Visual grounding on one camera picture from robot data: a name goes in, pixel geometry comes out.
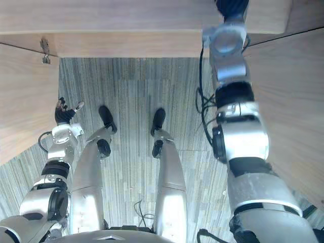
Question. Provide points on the metal door hinge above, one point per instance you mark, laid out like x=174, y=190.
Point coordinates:
x=45, y=50

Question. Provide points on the robot right foot dark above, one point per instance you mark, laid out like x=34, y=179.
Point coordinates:
x=159, y=120

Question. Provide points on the robot left foot dark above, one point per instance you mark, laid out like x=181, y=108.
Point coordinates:
x=107, y=116

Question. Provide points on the robot left arm silver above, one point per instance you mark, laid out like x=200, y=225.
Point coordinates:
x=59, y=149

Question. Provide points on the robot right leg silver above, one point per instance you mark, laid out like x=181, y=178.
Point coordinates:
x=170, y=182

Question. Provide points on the wooden cabinet door plain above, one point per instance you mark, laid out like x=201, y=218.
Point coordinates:
x=291, y=101

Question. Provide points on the robot right arm silver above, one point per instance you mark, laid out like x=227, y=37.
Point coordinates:
x=243, y=141

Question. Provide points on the robot left leg silver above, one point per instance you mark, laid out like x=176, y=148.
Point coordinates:
x=87, y=177

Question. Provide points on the wooden cabinet body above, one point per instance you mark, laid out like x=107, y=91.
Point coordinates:
x=121, y=25

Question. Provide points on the robot torso silver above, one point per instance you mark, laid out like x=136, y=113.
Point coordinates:
x=114, y=236

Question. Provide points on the robot leg silver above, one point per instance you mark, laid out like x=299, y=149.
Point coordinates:
x=87, y=177
x=170, y=182

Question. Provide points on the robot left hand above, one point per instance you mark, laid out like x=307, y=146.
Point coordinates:
x=63, y=115

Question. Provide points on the wooden cabinet door with hinge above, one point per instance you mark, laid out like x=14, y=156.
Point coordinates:
x=25, y=96

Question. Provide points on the robot foot dark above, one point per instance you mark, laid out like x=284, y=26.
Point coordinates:
x=107, y=116
x=159, y=120

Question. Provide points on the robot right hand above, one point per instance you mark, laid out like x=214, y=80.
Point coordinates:
x=231, y=7

